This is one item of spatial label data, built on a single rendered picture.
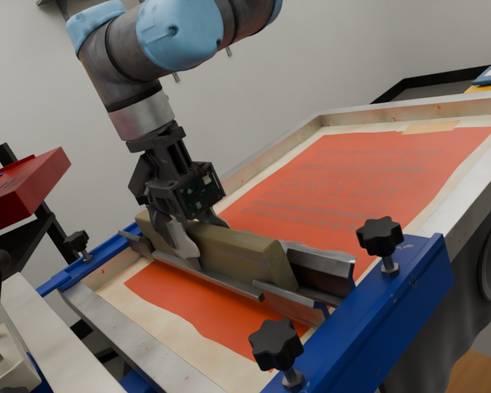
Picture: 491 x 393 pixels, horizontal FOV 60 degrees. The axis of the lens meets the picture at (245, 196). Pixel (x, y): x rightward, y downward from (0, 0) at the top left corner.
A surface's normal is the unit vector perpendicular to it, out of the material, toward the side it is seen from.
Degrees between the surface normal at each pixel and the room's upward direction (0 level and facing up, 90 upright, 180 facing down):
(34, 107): 90
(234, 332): 0
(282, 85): 90
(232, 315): 0
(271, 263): 90
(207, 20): 91
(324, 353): 0
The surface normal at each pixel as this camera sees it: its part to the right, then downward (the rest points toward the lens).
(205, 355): -0.37, -0.85
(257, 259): -0.70, 0.52
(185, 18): 0.73, -0.02
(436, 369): 0.63, 0.14
